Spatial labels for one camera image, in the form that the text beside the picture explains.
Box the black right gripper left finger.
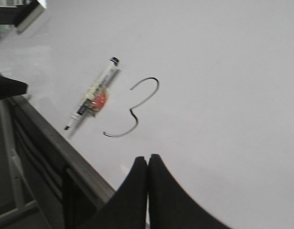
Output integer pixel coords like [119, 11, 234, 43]
[79, 156, 147, 229]

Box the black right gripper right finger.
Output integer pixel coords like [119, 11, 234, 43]
[148, 154, 228, 229]

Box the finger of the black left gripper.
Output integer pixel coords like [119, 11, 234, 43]
[0, 75, 28, 100]

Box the white marker with red sticker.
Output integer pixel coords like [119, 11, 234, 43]
[64, 57, 120, 130]

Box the white whiteboard with aluminium frame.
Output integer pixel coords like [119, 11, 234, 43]
[0, 0, 294, 229]

